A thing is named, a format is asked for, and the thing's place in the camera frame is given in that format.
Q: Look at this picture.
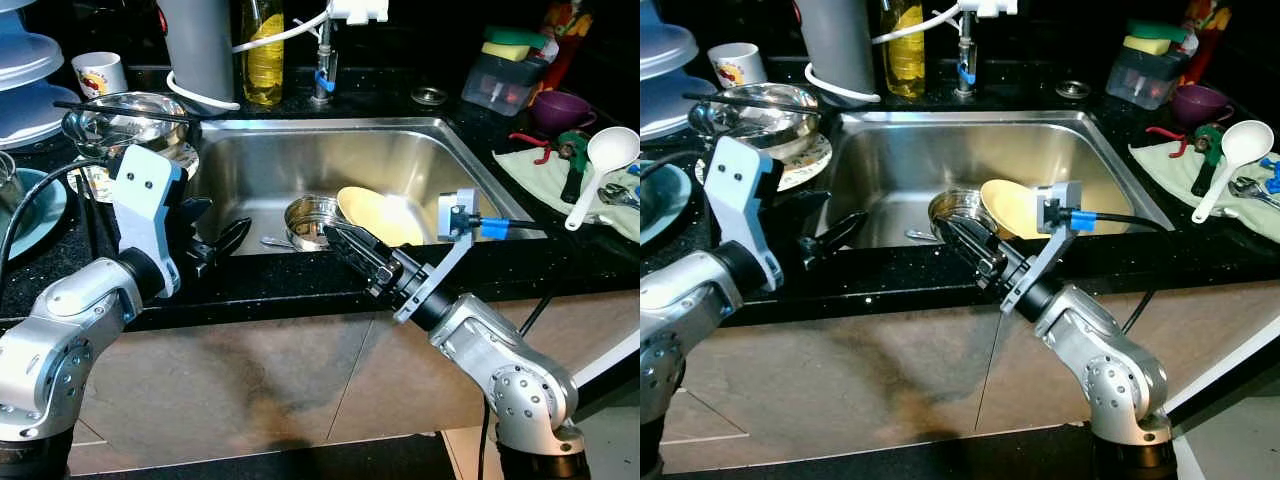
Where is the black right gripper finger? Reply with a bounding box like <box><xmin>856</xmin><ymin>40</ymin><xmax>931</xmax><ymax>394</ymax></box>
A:
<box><xmin>322</xmin><ymin>222</ymin><xmax>386</xmax><ymax>256</ymax></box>
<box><xmin>947</xmin><ymin>232</ymin><xmax>986</xmax><ymax>273</ymax></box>
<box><xmin>328</xmin><ymin>240</ymin><xmax>369</xmax><ymax>279</ymax></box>
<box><xmin>942</xmin><ymin>215</ymin><xmax>1001</xmax><ymax>249</ymax></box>

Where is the steel faucet with blue valve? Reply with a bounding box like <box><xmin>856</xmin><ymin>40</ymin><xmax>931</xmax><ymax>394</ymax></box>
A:
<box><xmin>310</xmin><ymin>20</ymin><xmax>341</xmax><ymax>106</ymax></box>
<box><xmin>952</xmin><ymin>20</ymin><xmax>979</xmax><ymax>98</ymax></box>

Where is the yellow oil bottle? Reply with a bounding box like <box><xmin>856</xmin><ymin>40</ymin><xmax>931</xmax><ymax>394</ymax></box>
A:
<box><xmin>880</xmin><ymin>0</ymin><xmax>928</xmax><ymax>99</ymax></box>
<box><xmin>238</xmin><ymin>0</ymin><xmax>286</xmax><ymax>108</ymax></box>

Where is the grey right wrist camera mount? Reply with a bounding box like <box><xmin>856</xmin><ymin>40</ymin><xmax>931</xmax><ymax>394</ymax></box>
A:
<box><xmin>1000</xmin><ymin>180</ymin><xmax>1084</xmax><ymax>316</ymax></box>
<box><xmin>393</xmin><ymin>187</ymin><xmax>481</xmax><ymax>323</ymax></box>

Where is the white hose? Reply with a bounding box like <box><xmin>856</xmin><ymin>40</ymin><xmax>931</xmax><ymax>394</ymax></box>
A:
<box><xmin>165</xmin><ymin>8</ymin><xmax>333</xmax><ymax>116</ymax></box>
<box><xmin>805</xmin><ymin>5</ymin><xmax>963</xmax><ymax>106</ymax></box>

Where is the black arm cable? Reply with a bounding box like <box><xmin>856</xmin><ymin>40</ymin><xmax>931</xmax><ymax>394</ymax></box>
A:
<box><xmin>1065</xmin><ymin>208</ymin><xmax>1171</xmax><ymax>336</ymax></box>
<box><xmin>0</xmin><ymin>160</ymin><xmax>111</xmax><ymax>291</ymax></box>
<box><xmin>640</xmin><ymin>150</ymin><xmax>706</xmax><ymax>181</ymax></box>
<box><xmin>465</xmin><ymin>205</ymin><xmax>556</xmax><ymax>480</ymax></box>

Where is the white plastic ladle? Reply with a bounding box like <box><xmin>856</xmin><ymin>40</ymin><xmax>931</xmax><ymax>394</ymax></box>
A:
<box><xmin>1190</xmin><ymin>120</ymin><xmax>1276</xmax><ymax>224</ymax></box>
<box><xmin>565</xmin><ymin>126</ymin><xmax>641</xmax><ymax>231</ymax></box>

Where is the green tool with black handle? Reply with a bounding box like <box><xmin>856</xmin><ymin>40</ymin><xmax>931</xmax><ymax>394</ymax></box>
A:
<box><xmin>1193</xmin><ymin>123</ymin><xmax>1226</xmax><ymax>196</ymax></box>
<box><xmin>557</xmin><ymin>130</ymin><xmax>593</xmax><ymax>206</ymax></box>

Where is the light green cloth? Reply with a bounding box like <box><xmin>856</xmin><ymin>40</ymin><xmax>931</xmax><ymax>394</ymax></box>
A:
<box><xmin>1128</xmin><ymin>135</ymin><xmax>1280</xmax><ymax>243</ymax></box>
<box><xmin>493</xmin><ymin>140</ymin><xmax>641</xmax><ymax>241</ymax></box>

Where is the red handled tool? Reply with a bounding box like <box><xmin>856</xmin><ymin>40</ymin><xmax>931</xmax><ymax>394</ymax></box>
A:
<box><xmin>1145</xmin><ymin>125</ymin><xmax>1199</xmax><ymax>159</ymax></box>
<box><xmin>508</xmin><ymin>130</ymin><xmax>559</xmax><ymax>166</ymax></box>

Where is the light blue plate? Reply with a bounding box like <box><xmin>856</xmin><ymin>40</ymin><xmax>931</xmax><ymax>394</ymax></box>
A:
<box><xmin>640</xmin><ymin>160</ymin><xmax>691</xmax><ymax>246</ymax></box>
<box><xmin>0</xmin><ymin>167</ymin><xmax>69</xmax><ymax>263</ymax></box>

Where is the clear plastic sponge holder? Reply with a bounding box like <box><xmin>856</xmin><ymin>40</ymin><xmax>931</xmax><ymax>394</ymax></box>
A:
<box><xmin>462</xmin><ymin>45</ymin><xmax>549</xmax><ymax>116</ymax></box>
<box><xmin>1105</xmin><ymin>40</ymin><xmax>1191</xmax><ymax>109</ymax></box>

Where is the grey cylindrical water filter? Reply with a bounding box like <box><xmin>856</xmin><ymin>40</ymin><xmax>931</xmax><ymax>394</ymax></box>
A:
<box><xmin>795</xmin><ymin>0</ymin><xmax>876</xmax><ymax>96</ymax></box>
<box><xmin>155</xmin><ymin>0</ymin><xmax>236</xmax><ymax>104</ymax></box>

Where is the stainless steel sink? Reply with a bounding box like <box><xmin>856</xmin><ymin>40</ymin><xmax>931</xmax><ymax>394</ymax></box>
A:
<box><xmin>185</xmin><ymin>117</ymin><xmax>546</xmax><ymax>256</ymax></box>
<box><xmin>820</xmin><ymin>108</ymin><xmax>1176</xmax><ymax>251</ymax></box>

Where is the white tiered shelf rack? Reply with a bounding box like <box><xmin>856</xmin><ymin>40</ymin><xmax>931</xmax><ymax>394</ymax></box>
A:
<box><xmin>640</xmin><ymin>0</ymin><xmax>701</xmax><ymax>141</ymax></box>
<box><xmin>0</xmin><ymin>0</ymin><xmax>66</xmax><ymax>151</ymax></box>

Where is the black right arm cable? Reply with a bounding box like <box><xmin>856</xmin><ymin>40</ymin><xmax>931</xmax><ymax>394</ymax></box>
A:
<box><xmin>465</xmin><ymin>205</ymin><xmax>556</xmax><ymax>480</ymax></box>
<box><xmin>1065</xmin><ymin>208</ymin><xmax>1171</xmax><ymax>336</ymax></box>

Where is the white mug with cartoon print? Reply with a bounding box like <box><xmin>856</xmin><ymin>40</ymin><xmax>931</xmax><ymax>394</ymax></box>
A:
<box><xmin>70</xmin><ymin>51</ymin><xmax>129</xmax><ymax>101</ymax></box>
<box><xmin>708</xmin><ymin>43</ymin><xmax>769</xmax><ymax>91</ymax></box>

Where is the green scouring pad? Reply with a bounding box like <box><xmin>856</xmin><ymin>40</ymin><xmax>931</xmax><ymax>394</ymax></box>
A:
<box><xmin>487</xmin><ymin>27</ymin><xmax>551</xmax><ymax>51</ymax></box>
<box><xmin>1128</xmin><ymin>20</ymin><xmax>1191</xmax><ymax>45</ymax></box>

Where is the red packet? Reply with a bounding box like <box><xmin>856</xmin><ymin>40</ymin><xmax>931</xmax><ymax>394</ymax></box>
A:
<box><xmin>1180</xmin><ymin>0</ymin><xmax>1233</xmax><ymax>86</ymax></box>
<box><xmin>540</xmin><ymin>0</ymin><xmax>591</xmax><ymax>91</ymax></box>

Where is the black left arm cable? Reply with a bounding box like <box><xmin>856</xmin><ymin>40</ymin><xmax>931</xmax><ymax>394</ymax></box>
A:
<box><xmin>0</xmin><ymin>160</ymin><xmax>111</xmax><ymax>291</ymax></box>
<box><xmin>640</xmin><ymin>150</ymin><xmax>706</xmax><ymax>181</ymax></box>

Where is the black chopstick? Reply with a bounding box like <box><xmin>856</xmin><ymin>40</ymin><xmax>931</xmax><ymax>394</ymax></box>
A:
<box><xmin>52</xmin><ymin>100</ymin><xmax>201</xmax><ymax>126</ymax></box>
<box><xmin>683</xmin><ymin>92</ymin><xmax>831</xmax><ymax>116</ymax></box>

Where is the yellow plate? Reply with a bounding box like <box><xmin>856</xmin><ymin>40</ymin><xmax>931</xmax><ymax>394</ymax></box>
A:
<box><xmin>335</xmin><ymin>186</ymin><xmax>426</xmax><ymax>248</ymax></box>
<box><xmin>978</xmin><ymin>178</ymin><xmax>1056</xmax><ymax>241</ymax></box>

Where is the floral print plate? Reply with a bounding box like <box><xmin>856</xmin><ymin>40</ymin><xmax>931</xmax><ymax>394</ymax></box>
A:
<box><xmin>695</xmin><ymin>133</ymin><xmax>833</xmax><ymax>193</ymax></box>
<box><xmin>75</xmin><ymin>140</ymin><xmax>201</xmax><ymax>201</ymax></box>

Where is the small steel pot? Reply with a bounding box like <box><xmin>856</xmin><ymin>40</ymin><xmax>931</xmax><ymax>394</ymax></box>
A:
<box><xmin>284</xmin><ymin>195</ymin><xmax>346</xmax><ymax>251</ymax></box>
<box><xmin>928</xmin><ymin>190</ymin><xmax>991</xmax><ymax>241</ymax></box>

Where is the purple cup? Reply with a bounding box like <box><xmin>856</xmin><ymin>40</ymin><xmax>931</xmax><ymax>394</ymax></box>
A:
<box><xmin>528</xmin><ymin>90</ymin><xmax>599</xmax><ymax>136</ymax></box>
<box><xmin>1170</xmin><ymin>83</ymin><xmax>1236</xmax><ymax>126</ymax></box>

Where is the large steel bowl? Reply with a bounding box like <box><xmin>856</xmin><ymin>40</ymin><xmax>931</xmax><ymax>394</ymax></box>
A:
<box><xmin>62</xmin><ymin>92</ymin><xmax>191</xmax><ymax>161</ymax></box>
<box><xmin>688</xmin><ymin>83</ymin><xmax>823</xmax><ymax>161</ymax></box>

